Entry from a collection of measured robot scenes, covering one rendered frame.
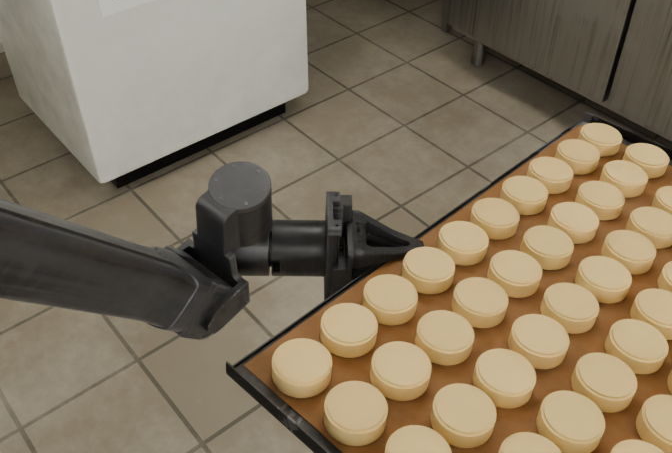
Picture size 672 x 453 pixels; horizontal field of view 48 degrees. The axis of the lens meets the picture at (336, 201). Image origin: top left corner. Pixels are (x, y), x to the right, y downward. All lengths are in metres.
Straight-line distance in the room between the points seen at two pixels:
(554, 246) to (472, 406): 0.22
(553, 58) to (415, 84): 0.54
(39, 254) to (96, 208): 1.89
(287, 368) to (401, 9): 2.84
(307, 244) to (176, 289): 0.15
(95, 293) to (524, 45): 2.23
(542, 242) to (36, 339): 1.54
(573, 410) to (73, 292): 0.39
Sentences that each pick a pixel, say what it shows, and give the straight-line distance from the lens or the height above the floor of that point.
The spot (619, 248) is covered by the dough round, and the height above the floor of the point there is 1.00.
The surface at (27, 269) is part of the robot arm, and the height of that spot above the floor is 1.19.
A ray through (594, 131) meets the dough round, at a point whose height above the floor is 0.98.
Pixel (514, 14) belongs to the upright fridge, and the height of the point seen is 0.34.
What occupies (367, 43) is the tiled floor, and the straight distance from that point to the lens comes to 3.10.
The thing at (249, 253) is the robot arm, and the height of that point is 1.01.
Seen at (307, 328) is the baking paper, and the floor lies 1.00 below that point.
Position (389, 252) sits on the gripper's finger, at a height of 1.00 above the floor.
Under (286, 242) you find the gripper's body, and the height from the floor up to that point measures 1.01.
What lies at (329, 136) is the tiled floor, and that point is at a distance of 2.57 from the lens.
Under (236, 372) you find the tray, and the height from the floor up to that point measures 1.02.
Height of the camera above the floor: 1.52
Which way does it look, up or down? 41 degrees down
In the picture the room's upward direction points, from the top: straight up
